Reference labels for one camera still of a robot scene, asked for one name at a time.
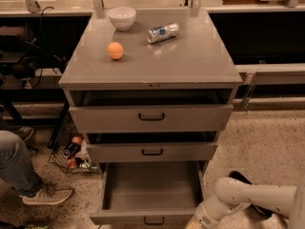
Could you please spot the grey bottom drawer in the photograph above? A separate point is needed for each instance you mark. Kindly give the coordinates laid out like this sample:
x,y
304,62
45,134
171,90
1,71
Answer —
x,y
150,193

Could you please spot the grey jeans leg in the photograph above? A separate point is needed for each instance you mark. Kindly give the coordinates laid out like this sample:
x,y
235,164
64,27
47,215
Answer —
x,y
16,167

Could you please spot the white ceramic bowl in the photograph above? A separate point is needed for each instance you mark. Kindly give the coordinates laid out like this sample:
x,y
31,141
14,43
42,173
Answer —
x,y
122,17

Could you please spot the black sneaker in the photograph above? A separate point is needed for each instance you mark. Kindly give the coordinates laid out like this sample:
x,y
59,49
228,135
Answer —
x,y
264,212

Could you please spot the red apple in basket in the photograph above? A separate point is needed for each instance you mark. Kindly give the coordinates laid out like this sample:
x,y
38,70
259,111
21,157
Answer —
x,y
77,139

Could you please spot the orange fruit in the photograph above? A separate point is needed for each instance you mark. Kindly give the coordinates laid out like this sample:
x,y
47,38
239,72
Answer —
x,y
115,50

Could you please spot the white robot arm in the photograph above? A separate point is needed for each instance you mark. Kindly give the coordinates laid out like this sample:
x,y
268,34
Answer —
x,y
231,195

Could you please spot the black wire basket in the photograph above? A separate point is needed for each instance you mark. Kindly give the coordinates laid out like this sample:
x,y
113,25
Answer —
x,y
76,164

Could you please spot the grey drawer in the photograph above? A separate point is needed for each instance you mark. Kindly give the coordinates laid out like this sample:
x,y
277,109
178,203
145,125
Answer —
x,y
150,193
152,152
151,119

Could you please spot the dark soda can in basket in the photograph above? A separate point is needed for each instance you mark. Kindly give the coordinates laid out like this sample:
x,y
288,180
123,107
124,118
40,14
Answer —
x,y
71,149

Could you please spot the grey metal drawer cabinet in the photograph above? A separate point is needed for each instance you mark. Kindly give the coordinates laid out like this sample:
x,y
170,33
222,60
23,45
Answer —
x,y
193,68

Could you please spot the grey top drawer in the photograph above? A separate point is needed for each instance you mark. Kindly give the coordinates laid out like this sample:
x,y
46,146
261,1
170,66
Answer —
x,y
151,119

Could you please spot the grey middle drawer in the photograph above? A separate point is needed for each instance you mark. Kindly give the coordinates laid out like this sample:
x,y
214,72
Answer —
x,y
152,152

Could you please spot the silver blue soda can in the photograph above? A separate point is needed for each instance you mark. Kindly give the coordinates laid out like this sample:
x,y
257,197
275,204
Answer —
x,y
162,33

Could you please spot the beige sneaker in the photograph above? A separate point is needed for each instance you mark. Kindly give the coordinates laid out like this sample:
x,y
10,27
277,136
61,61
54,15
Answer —
x,y
49,194

